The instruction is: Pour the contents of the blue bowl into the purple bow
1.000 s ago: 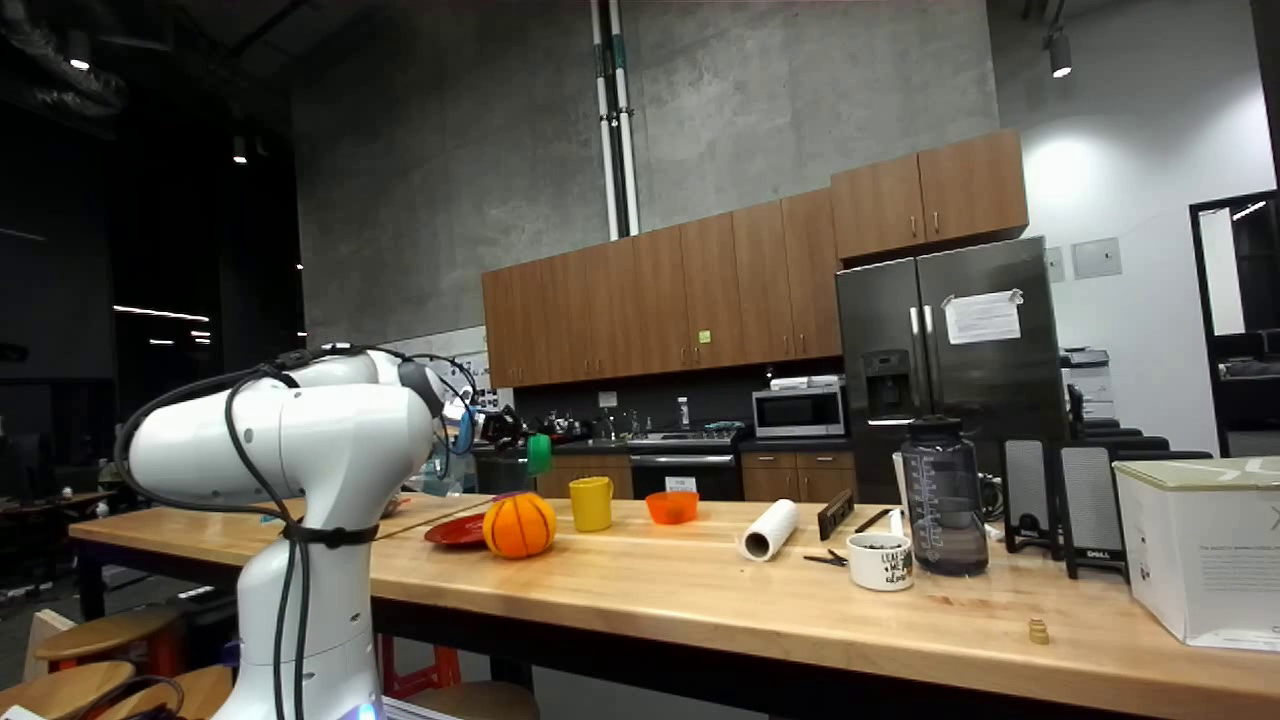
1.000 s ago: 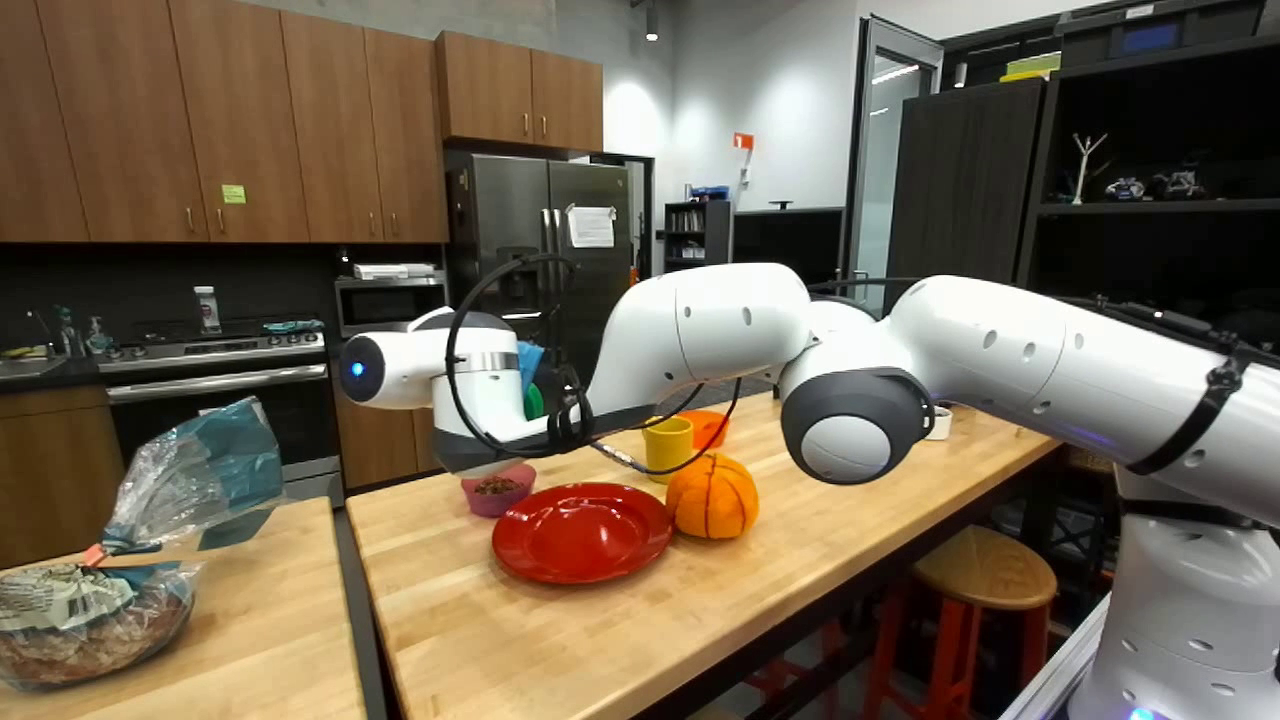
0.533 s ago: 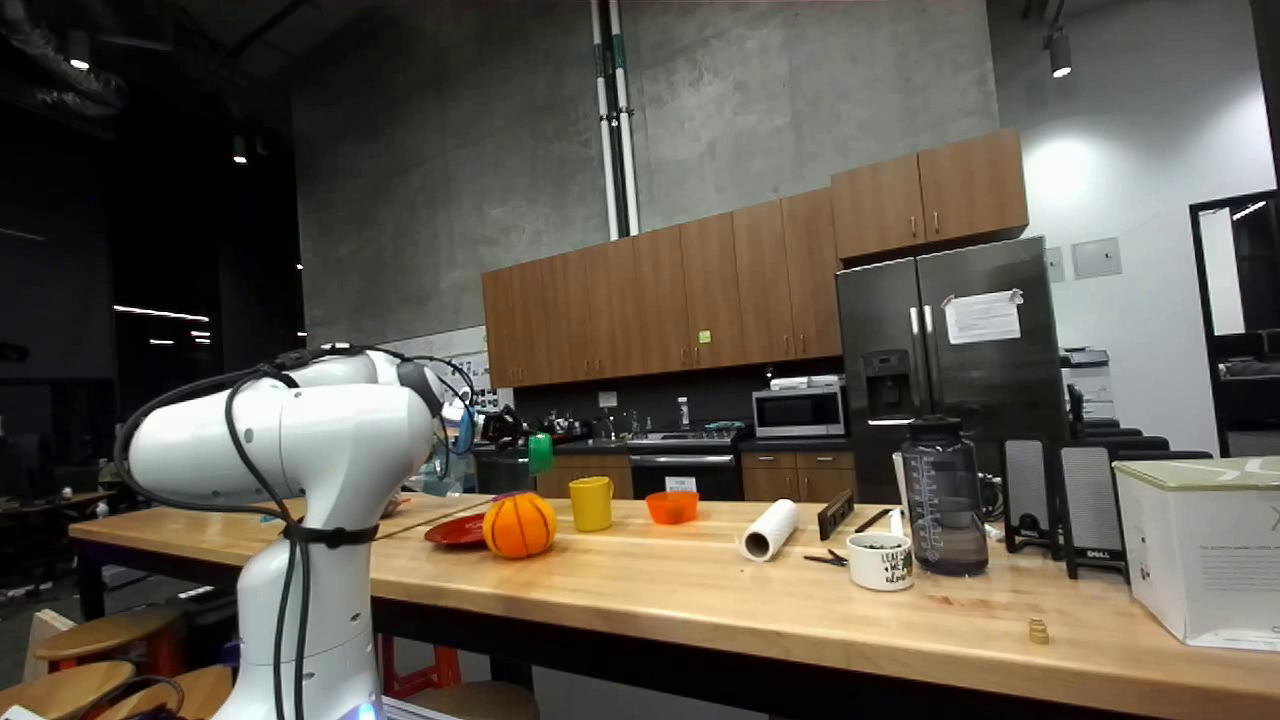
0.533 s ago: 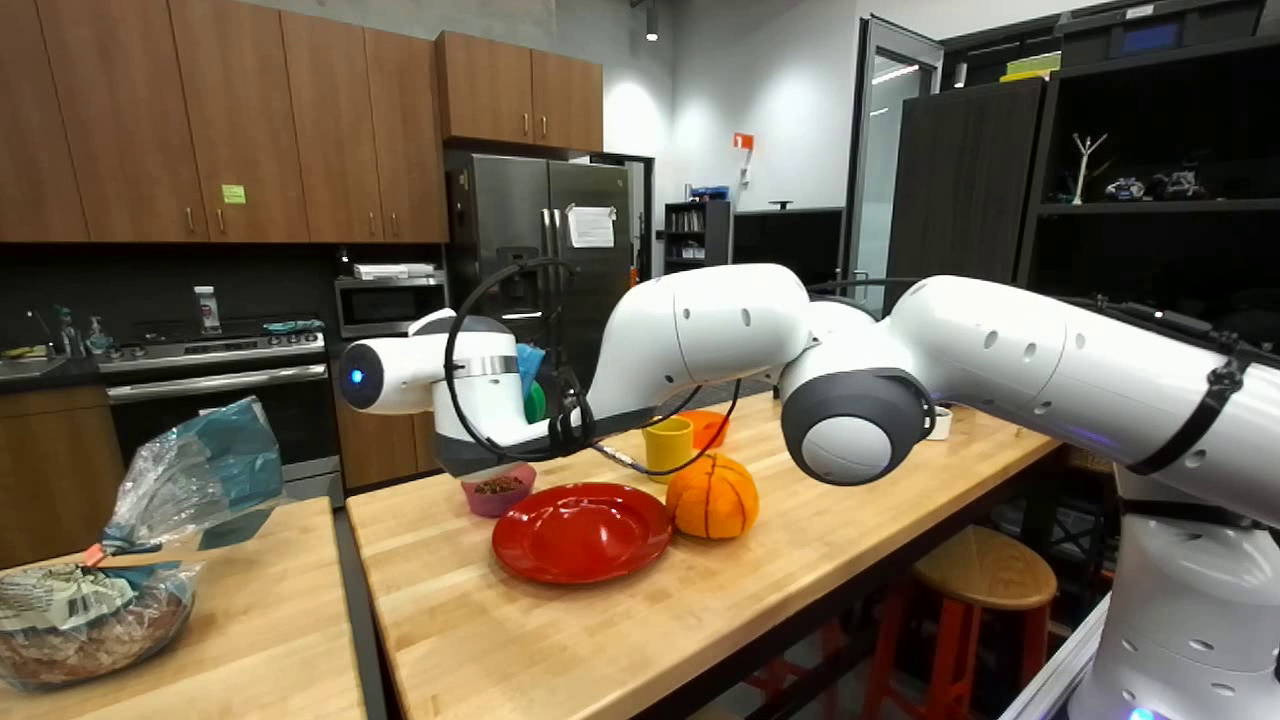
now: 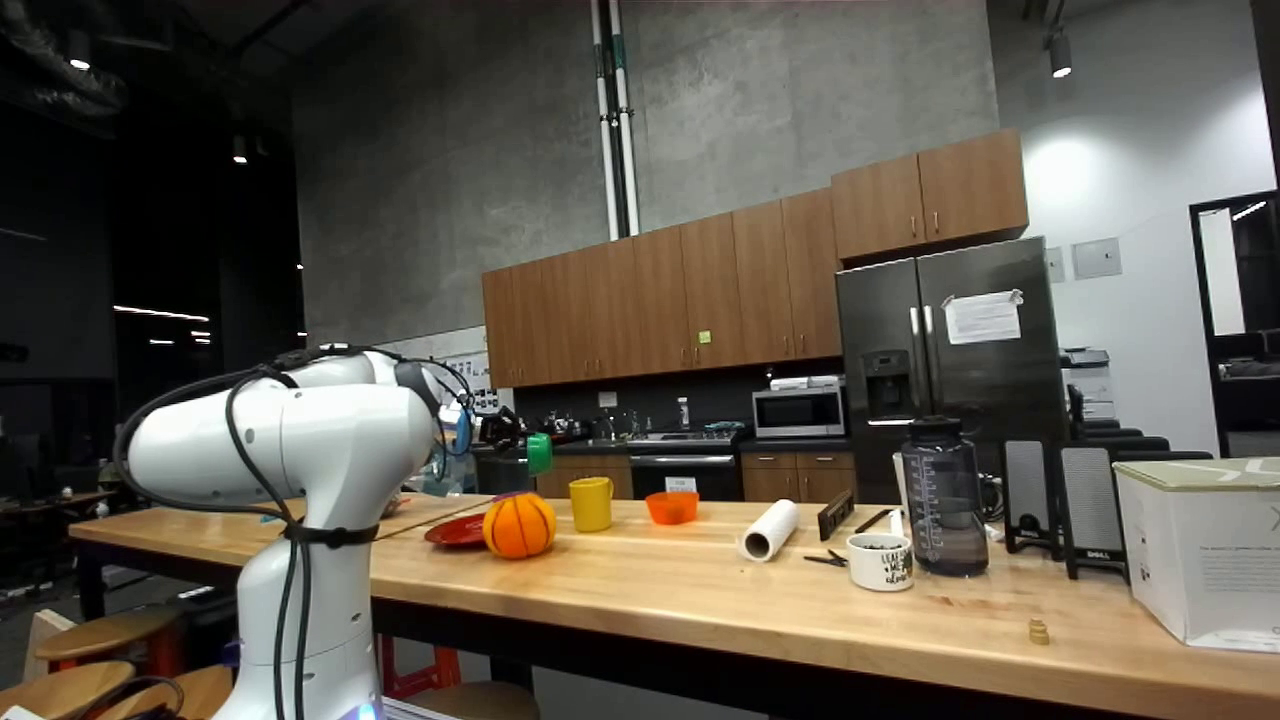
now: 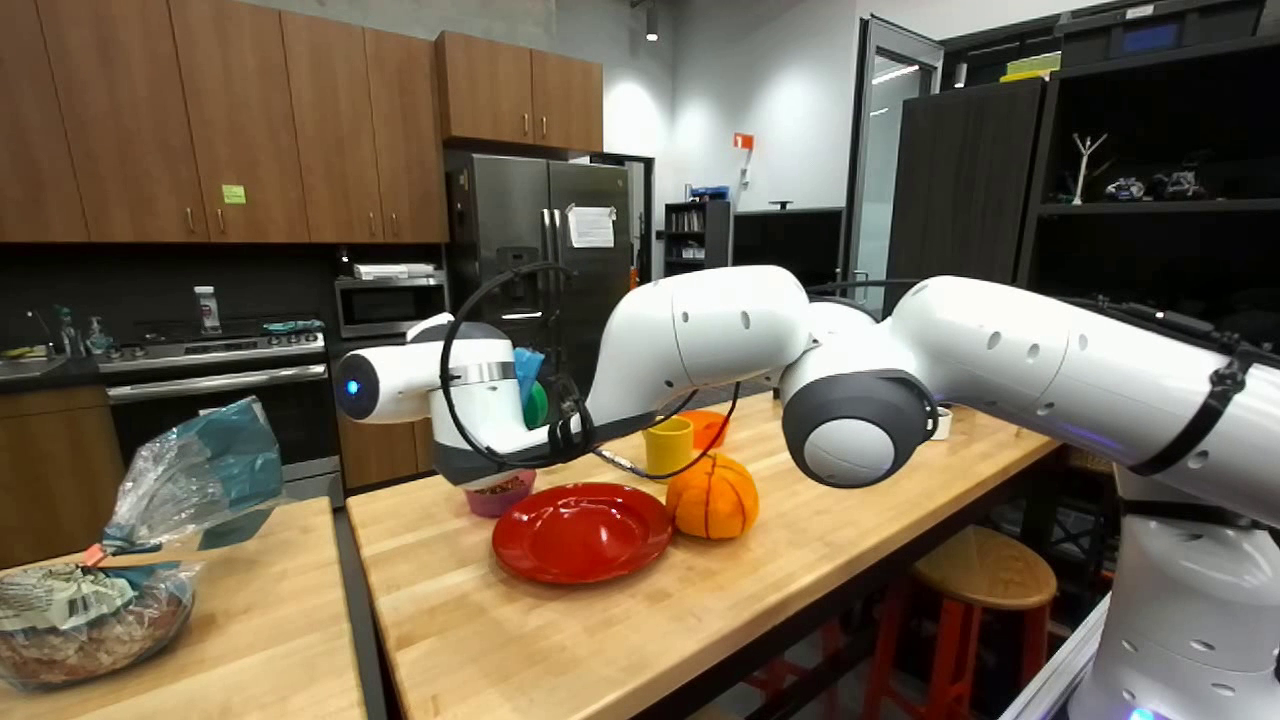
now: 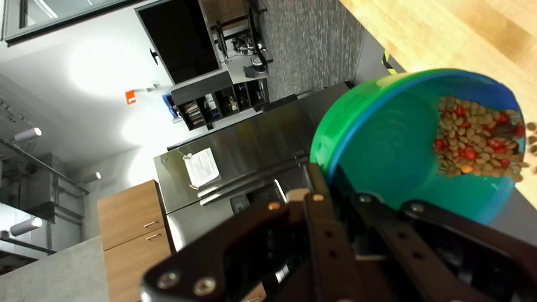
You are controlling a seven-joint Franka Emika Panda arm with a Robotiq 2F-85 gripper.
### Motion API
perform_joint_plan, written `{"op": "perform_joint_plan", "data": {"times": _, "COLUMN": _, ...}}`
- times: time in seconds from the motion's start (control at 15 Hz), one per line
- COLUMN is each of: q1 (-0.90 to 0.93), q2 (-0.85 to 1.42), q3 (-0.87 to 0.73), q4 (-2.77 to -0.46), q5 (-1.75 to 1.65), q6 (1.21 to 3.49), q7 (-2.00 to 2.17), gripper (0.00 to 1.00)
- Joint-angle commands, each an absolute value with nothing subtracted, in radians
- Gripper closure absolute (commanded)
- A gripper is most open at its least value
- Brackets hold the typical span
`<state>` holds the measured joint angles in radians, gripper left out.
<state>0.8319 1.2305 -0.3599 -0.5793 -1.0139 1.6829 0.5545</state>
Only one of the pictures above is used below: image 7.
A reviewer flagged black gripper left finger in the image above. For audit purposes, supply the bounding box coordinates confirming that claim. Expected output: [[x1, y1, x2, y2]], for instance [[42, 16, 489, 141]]
[[138, 162, 366, 302]]

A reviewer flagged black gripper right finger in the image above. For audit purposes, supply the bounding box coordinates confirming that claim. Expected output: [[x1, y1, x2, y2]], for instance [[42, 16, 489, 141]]
[[333, 167, 537, 302]]

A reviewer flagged blue and green plastic bowl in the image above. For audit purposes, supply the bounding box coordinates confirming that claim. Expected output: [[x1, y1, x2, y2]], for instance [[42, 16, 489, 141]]
[[309, 68, 527, 227]]

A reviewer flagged brown and red food mix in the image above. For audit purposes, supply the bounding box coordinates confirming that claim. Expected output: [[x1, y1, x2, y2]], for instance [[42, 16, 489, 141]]
[[433, 96, 537, 183]]

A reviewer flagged stainless steel refrigerator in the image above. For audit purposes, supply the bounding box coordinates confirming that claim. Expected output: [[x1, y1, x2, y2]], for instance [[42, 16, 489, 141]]
[[153, 83, 360, 254]]

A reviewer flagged white paper sheet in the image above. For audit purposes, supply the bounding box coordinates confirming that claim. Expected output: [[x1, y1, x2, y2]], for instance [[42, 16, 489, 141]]
[[183, 147, 222, 190]]

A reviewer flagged black bookshelf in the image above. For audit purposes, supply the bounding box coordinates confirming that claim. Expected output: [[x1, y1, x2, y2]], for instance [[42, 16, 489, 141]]
[[170, 69, 272, 133]]

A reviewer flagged white cylindrical ceiling lamp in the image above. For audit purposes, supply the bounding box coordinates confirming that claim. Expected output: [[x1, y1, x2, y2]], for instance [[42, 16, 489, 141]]
[[6, 217, 46, 237], [76, 170, 105, 187], [11, 126, 44, 143]]

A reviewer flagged black monitor screen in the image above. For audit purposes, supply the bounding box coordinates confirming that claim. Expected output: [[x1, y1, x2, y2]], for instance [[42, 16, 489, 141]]
[[136, 0, 222, 86]]

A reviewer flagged grey glass door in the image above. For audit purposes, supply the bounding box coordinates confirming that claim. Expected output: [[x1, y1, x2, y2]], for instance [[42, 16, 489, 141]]
[[0, 0, 141, 48]]

